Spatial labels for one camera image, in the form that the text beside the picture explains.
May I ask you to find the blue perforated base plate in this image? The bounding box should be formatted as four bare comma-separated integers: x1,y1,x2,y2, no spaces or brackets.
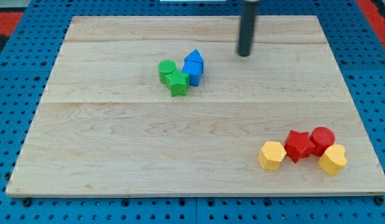
0,0,385,223

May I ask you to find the light wooden board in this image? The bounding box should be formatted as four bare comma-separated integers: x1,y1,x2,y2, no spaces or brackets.
6,16,385,198

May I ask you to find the blue cube block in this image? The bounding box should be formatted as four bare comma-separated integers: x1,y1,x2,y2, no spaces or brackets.
182,61,203,86

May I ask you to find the green cylinder block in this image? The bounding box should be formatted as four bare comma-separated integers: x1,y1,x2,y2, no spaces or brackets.
157,60,177,84

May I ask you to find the blue triangle block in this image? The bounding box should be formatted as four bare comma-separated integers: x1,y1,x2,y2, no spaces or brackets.
184,49,204,73

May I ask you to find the yellow hexagon block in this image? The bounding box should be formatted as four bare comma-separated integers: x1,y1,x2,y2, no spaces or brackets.
257,141,287,171

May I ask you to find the yellow heart block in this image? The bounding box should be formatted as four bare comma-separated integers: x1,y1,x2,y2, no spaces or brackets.
318,144,347,175

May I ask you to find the red cylinder block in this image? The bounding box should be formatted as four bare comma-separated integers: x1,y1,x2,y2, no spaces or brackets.
310,126,336,156

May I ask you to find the red star block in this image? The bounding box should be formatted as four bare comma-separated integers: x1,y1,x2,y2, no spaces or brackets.
284,130,315,164

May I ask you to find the green star block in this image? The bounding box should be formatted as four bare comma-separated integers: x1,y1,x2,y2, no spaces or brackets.
166,70,189,96

